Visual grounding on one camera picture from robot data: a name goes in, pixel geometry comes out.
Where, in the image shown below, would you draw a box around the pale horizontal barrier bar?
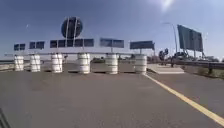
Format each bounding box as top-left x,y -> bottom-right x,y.
3,51 -> 141,56

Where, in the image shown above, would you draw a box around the row of white barrels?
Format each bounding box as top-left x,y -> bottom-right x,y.
13,52 -> 148,75

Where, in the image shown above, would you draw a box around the row of dark sign panels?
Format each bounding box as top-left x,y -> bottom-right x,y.
13,37 -> 156,52

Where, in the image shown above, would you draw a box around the grey asphalt road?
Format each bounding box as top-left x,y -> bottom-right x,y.
0,61 -> 224,128

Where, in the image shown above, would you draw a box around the dark trees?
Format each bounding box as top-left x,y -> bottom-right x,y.
158,48 -> 170,62

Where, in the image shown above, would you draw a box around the pale concrete slab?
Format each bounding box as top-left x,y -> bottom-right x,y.
146,63 -> 186,75

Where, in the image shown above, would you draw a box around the round dark sign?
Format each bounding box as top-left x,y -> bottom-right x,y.
60,16 -> 84,39

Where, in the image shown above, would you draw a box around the street lamp pole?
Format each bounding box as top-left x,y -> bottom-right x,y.
161,21 -> 179,54

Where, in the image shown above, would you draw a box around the large dark billboard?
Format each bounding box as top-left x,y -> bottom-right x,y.
176,24 -> 205,59

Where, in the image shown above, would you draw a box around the grey metal guardrail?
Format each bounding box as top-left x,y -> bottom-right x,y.
173,59 -> 224,76

